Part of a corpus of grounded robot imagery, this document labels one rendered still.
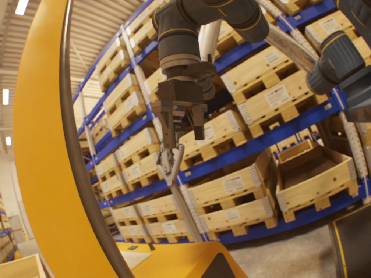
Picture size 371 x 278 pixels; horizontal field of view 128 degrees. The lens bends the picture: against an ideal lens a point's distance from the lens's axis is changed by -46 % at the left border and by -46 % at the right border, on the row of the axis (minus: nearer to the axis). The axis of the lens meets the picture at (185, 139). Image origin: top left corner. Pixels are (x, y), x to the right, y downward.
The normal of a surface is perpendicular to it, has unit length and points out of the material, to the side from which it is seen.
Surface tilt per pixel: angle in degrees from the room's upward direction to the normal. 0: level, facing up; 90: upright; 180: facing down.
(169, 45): 98
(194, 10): 132
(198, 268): 90
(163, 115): 115
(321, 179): 90
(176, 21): 105
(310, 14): 90
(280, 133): 90
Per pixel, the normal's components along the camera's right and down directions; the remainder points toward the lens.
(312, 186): -0.52, 0.06
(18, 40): 0.39, 0.90
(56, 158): 0.76, -0.42
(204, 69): -0.21, 0.12
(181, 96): 0.82, 0.00
